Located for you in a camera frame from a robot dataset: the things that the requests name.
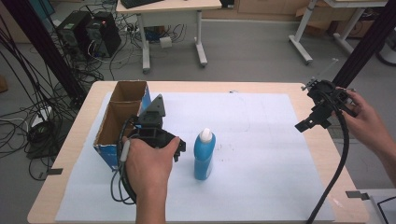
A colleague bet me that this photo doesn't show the wooden desk with white legs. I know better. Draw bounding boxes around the wooden desk with white legs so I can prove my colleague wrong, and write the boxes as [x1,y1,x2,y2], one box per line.
[115,0,223,75]

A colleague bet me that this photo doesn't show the person's right hand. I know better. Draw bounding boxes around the person's right hand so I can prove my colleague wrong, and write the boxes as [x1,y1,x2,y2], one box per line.
[333,89,389,154]

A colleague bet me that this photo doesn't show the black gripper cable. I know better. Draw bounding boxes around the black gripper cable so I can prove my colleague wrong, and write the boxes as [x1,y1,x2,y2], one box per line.
[305,92,350,224]
[109,114,139,206]

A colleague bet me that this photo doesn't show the blue bottle with white cap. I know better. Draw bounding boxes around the blue bottle with white cap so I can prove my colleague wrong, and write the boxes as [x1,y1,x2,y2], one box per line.
[193,127,217,181]

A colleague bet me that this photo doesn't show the white paper sheet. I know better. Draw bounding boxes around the white paper sheet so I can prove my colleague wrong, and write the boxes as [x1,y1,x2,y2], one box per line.
[54,91,336,223]

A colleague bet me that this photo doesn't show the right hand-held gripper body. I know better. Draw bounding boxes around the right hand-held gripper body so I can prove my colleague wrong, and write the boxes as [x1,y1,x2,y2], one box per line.
[301,58,358,122]

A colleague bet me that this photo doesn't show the small white box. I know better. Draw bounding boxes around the small white box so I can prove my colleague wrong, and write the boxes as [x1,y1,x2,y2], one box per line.
[159,35,174,49]

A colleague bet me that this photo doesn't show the bundle of black floor cables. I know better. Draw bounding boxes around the bundle of black floor cables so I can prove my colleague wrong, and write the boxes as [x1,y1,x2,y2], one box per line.
[0,18,106,182]

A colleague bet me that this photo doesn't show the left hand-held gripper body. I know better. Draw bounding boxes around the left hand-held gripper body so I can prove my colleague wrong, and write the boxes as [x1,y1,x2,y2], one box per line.
[126,93,180,149]

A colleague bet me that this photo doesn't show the white board with black cable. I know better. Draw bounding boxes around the white board with black cable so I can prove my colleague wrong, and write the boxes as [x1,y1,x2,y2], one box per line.
[358,188,396,224]

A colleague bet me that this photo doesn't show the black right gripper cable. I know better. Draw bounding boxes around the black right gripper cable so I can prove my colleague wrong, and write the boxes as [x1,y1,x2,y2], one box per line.
[305,92,350,224]

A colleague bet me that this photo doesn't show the blue cardboard box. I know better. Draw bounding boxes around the blue cardboard box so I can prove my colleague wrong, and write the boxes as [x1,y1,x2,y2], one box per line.
[92,80,153,172]

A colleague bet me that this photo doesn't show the black metal frame post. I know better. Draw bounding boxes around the black metal frame post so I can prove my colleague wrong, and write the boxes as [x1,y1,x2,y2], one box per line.
[1,0,87,107]
[331,0,396,90]

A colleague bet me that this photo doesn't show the white-legged desk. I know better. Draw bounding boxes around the white-legged desk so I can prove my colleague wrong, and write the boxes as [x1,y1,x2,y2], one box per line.
[288,0,389,66]

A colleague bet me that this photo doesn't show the black computer tower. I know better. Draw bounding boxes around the black computer tower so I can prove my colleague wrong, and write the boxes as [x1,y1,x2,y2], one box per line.
[85,11,122,59]
[56,10,93,61]

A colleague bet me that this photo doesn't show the brown cardboard boxes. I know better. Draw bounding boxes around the brown cardboard boxes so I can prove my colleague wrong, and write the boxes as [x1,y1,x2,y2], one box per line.
[201,0,377,38]

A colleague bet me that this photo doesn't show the person's left hand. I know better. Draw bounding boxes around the person's left hand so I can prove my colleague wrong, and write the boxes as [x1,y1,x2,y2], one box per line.
[122,135,182,200]

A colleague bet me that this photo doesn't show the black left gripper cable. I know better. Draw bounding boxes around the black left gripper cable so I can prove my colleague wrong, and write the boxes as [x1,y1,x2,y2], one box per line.
[109,114,139,206]

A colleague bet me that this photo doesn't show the black keyboard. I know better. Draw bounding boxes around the black keyboard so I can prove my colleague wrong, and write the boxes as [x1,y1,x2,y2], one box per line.
[120,0,165,10]

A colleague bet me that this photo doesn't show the white power strip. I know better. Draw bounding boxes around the white power strip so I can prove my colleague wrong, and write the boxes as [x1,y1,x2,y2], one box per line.
[30,105,53,129]

